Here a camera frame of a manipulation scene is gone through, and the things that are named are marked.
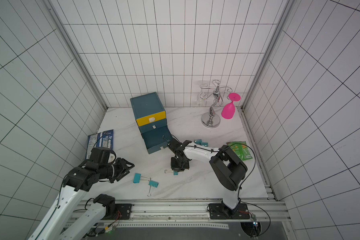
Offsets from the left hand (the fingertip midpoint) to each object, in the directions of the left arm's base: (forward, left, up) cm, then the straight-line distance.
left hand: (131, 170), depth 72 cm
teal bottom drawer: (+25, -9, -11) cm, 28 cm away
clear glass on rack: (+52, -39, 0) cm, 65 cm away
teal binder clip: (+1, +1, -14) cm, 14 cm away
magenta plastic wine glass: (+40, -56, 0) cm, 69 cm away
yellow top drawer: (+30, -7, +4) cm, 31 cm away
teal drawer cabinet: (+37, -4, +3) cm, 37 cm away
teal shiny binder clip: (-2, -9, -15) cm, 17 cm away
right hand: (+5, -19, -15) cm, 25 cm away
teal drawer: (+28, -1, -3) cm, 28 cm away
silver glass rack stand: (+44, -47, -14) cm, 66 cm away
